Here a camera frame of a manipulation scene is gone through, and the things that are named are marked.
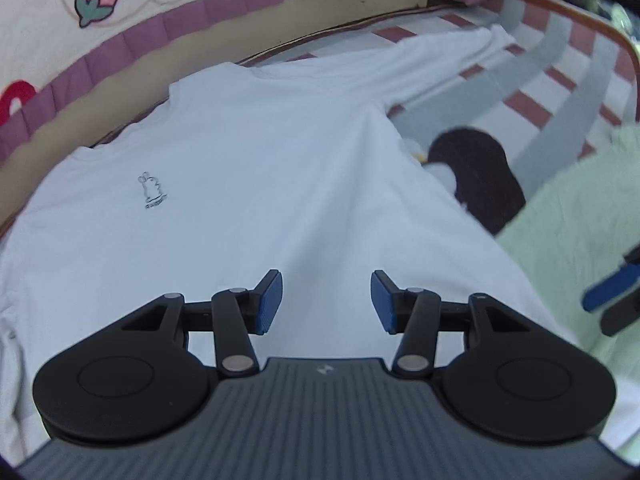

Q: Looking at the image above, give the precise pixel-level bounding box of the bear print quilted bedspread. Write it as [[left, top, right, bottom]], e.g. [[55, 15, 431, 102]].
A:
[[0, 0, 501, 161]]

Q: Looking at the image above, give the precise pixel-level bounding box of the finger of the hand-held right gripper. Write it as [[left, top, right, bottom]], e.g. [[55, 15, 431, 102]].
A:
[[581, 245, 640, 337]]

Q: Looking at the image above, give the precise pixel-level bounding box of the pale green garment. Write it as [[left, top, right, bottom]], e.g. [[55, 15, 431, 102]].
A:
[[495, 124, 640, 356]]

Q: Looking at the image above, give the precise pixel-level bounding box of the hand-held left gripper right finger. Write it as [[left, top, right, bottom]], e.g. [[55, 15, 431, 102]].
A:
[[371, 270, 546, 380]]

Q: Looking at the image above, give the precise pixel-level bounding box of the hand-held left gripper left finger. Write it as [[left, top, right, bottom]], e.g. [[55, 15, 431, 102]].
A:
[[100, 270, 283, 379]]

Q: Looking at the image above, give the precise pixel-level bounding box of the white T-shirt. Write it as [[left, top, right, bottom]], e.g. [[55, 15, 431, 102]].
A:
[[0, 24, 640, 461]]

